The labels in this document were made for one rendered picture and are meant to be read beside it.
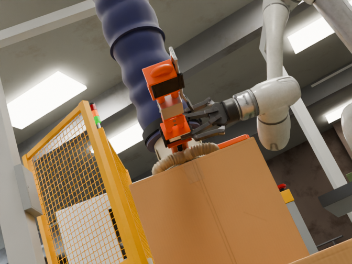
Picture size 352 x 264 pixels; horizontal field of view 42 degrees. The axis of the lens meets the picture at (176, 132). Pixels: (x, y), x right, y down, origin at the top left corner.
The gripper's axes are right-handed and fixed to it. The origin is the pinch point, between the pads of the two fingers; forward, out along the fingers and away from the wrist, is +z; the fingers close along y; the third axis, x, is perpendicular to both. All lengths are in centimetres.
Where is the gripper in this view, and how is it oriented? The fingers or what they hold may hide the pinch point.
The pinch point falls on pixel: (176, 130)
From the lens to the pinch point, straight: 144.4
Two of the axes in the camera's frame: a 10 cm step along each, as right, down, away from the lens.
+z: -9.4, 3.4, -0.6
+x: 0.8, 3.8, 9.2
